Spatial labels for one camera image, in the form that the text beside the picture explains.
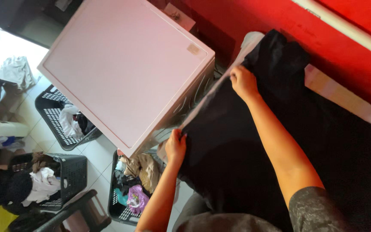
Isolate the person's left hand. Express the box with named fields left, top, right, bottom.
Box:
left=164, top=128, right=187, bottom=165

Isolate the person's right hand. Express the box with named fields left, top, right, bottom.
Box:
left=230, top=65, right=261, bottom=102

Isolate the large black garment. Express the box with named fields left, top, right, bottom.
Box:
left=172, top=29, right=371, bottom=232

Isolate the beige garment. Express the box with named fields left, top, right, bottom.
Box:
left=119, top=153, right=163, bottom=194

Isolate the dark grey garment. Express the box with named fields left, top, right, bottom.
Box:
left=113, top=169, right=142, bottom=195

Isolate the purple garment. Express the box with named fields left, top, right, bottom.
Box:
left=126, top=184, right=150, bottom=215

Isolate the teal garment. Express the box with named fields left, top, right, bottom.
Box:
left=114, top=188, right=129, bottom=207

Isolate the white washing machine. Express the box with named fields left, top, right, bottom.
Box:
left=37, top=0, right=216, bottom=159

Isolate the dark small garment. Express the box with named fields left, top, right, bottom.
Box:
left=76, top=113, right=96, bottom=136

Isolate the black perforated laundry basket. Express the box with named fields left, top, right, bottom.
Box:
left=107, top=148, right=180, bottom=226
left=3, top=153, right=88, bottom=214
left=35, top=84, right=103, bottom=151

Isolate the white crumpled garment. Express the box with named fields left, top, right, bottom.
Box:
left=59, top=104, right=84, bottom=140

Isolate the black plastic stool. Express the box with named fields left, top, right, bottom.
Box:
left=8, top=189, right=112, bottom=232

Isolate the brown garment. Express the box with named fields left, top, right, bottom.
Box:
left=32, top=152, right=56, bottom=173

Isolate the pale pink garment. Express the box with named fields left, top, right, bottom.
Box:
left=21, top=167, right=61, bottom=207

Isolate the person's grey shirt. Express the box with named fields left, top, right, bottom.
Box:
left=172, top=186, right=371, bottom=232

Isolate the beige crumpled cloth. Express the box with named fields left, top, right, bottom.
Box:
left=0, top=56, right=37, bottom=91

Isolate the white detergent bottle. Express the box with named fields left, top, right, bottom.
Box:
left=0, top=121, right=30, bottom=138

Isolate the black bundled garment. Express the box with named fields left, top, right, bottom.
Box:
left=0, top=168, right=33, bottom=207

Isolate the beige wall socket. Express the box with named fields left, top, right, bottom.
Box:
left=164, top=3, right=196, bottom=32

